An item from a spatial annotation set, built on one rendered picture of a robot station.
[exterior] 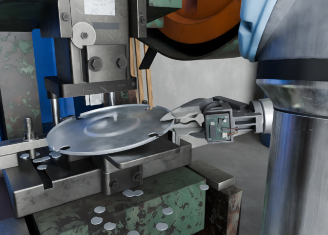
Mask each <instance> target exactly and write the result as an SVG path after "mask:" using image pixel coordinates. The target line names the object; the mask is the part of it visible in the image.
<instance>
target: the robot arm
mask: <svg viewBox="0 0 328 235"><path fill-rule="evenodd" d="M240 18H241V22H240V27H239V31H238V44H239V51H240V54H241V56H242V57H243V58H244V59H247V60H249V61H250V62H251V63H254V62H258V67H257V77H256V84H257V85H258V86H259V87H260V88H261V90H262V91H263V92H264V93H265V94H266V96H267V97H268V98H266V99H259V100H258V101H257V100H256V101H250V102H249V104H246V103H243V102H239V101H236V100H232V99H229V98H226V97H223V96H215V97H212V98H208V99H207V98H197V99H194V100H191V101H189V102H187V103H185V104H183V105H181V106H180V107H177V108H175V109H173V110H172V111H170V112H168V113H167V114H166V115H164V116H163V117H162V118H161V119H160V121H161V122H162V121H170V120H171V119H174V118H177V119H180V118H185V117H189V118H196V117H197V115H198V114H200V113H201V114H203V115H204V121H203V122H202V126H200V125H199V123H198V122H197V121H196V120H191V121H189V122H187V123H182V122H176V123H174V124H173V126H172V127H171V128H170V131H173V132H175V133H176V134H177V135H178V136H187V135H191V136H193V137H196V138H200V139H205V140H206V141H207V143H208V144H215V143H230V142H233V135H234V134H236V133H238V131H251V132H252V133H262V134H263V133H269V134H270V135H271V137H270V146H269V155H268V165H267V173H266V186H265V195H264V204H263V213H262V222H261V231H260V235H328V0H242V2H241V10H240Z"/></svg>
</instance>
